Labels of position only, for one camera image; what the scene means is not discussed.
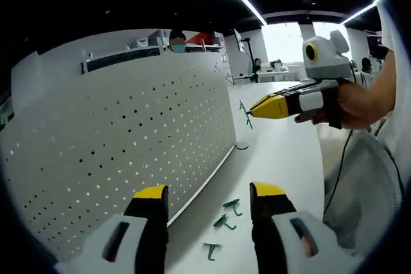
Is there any white desk partition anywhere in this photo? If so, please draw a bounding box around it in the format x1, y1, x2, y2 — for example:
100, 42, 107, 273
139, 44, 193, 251
11, 28, 225, 76

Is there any white perforated mounting plate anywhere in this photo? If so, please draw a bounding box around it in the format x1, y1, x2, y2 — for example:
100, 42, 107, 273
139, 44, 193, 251
0, 52, 250, 262

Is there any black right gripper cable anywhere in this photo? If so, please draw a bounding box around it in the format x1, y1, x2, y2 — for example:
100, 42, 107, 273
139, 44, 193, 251
322, 129, 354, 217

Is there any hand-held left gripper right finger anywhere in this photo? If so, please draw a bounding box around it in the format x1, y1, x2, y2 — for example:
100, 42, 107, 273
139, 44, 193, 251
249, 182, 365, 274

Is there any person's right hand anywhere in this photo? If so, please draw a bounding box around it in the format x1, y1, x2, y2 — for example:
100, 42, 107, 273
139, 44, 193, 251
294, 78, 365, 130

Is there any green hook assembly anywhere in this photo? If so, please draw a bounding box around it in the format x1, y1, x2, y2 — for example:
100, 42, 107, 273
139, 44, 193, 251
213, 213, 238, 230
223, 199, 243, 216
201, 242, 222, 261
239, 99, 254, 130

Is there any short ceiling light strip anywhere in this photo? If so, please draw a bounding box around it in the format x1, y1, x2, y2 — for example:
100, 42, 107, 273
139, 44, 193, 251
340, 0, 385, 26

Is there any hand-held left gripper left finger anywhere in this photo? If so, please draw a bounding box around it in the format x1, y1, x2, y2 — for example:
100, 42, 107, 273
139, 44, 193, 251
54, 184, 170, 274

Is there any black monitor stand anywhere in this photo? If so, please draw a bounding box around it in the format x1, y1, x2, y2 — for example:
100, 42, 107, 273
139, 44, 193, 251
234, 28, 259, 84

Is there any storage shelf with boxes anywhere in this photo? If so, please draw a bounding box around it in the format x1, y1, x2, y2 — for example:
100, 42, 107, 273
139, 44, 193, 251
80, 29, 225, 74

